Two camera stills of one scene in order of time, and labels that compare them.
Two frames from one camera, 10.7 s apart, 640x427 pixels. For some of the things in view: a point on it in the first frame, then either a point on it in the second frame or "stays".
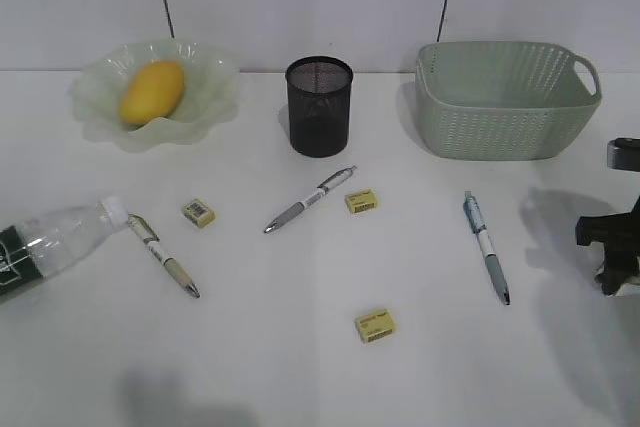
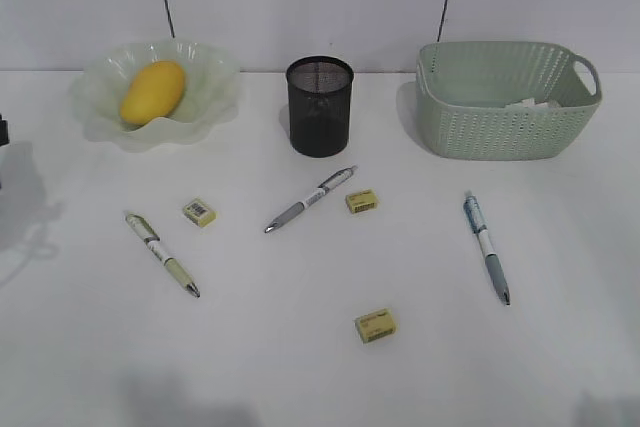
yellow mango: x=154 y=91 stays
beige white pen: x=174 y=267 stays
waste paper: x=629 y=289 to x=530 y=103
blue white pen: x=478 y=226 stays
